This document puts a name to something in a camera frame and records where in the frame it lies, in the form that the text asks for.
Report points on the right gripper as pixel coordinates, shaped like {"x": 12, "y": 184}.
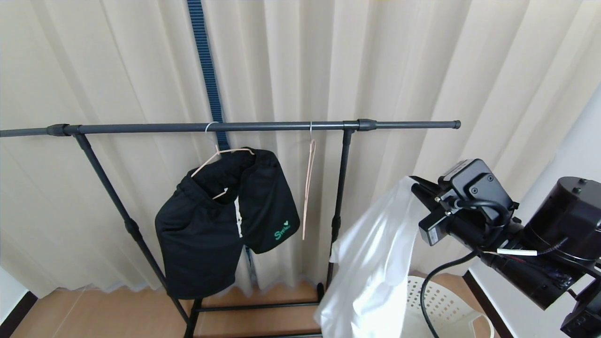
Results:
{"x": 446, "y": 227}

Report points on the white garment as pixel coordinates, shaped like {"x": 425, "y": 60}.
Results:
{"x": 375, "y": 263}

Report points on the black shorts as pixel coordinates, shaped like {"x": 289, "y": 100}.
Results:
{"x": 202, "y": 244}

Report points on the pink clothes hanger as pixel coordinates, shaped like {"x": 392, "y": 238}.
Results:
{"x": 307, "y": 188}
{"x": 203, "y": 165}

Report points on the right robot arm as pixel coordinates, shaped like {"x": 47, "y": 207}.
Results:
{"x": 563, "y": 225}

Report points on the white laundry basket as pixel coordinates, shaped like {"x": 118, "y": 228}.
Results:
{"x": 446, "y": 305}

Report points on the black clothes rack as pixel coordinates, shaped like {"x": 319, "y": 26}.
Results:
{"x": 281, "y": 126}

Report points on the beige curtain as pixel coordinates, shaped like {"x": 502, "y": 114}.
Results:
{"x": 399, "y": 61}
{"x": 94, "y": 61}

